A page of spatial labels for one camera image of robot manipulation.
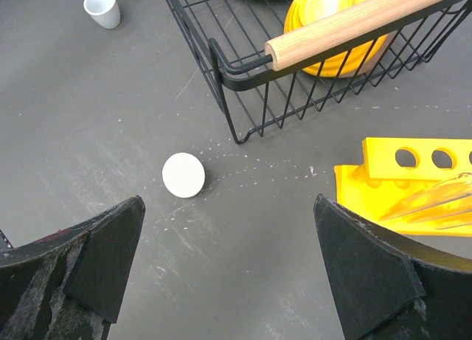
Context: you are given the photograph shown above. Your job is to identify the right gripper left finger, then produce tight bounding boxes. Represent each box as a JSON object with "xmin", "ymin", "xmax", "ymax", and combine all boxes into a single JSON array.
[{"xmin": 1, "ymin": 195, "xmax": 145, "ymax": 339}]

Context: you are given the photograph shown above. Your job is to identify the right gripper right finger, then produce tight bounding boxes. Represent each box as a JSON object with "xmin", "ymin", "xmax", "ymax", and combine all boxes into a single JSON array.
[{"xmin": 313, "ymin": 195, "xmax": 471, "ymax": 339}]

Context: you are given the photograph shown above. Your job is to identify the clear test tube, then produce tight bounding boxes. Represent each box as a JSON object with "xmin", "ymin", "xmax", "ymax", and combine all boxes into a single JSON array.
[
  {"xmin": 404, "ymin": 197, "xmax": 471, "ymax": 230},
  {"xmin": 378, "ymin": 173, "xmax": 471, "ymax": 221}
]

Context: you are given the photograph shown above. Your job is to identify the white round lid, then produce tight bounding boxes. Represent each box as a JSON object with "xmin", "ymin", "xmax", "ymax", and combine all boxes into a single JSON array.
[{"xmin": 162, "ymin": 152, "xmax": 206, "ymax": 198}]

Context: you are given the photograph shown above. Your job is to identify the small white cup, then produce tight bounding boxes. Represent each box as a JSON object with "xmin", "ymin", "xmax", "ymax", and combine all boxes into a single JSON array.
[{"xmin": 83, "ymin": 0, "xmax": 121, "ymax": 30}]

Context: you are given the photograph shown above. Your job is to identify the yellow test tube rack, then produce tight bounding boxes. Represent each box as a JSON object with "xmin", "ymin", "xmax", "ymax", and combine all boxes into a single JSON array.
[{"xmin": 334, "ymin": 137, "xmax": 471, "ymax": 237}]

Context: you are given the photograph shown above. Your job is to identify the yellow ridged dome bowl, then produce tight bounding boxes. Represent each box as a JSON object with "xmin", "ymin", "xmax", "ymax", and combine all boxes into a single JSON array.
[{"xmin": 265, "ymin": 0, "xmax": 392, "ymax": 77}]

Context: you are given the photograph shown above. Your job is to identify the black wire dish rack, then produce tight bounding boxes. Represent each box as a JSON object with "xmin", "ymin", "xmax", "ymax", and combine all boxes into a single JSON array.
[{"xmin": 166, "ymin": 0, "xmax": 471, "ymax": 144}]

